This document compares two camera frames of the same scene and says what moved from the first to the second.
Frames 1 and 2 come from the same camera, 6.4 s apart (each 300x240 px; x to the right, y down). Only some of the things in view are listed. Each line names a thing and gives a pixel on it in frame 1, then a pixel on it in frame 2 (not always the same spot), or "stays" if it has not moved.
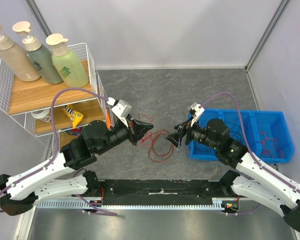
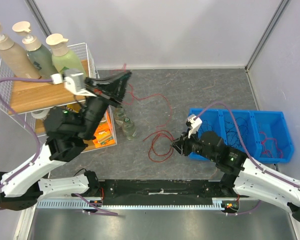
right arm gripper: (185, 133) -> (183, 145)
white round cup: (44, 115) stays
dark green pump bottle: (41, 59) stays
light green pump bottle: (68, 68) stays
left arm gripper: (137, 129) -> (116, 86)
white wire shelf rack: (52, 110) stays
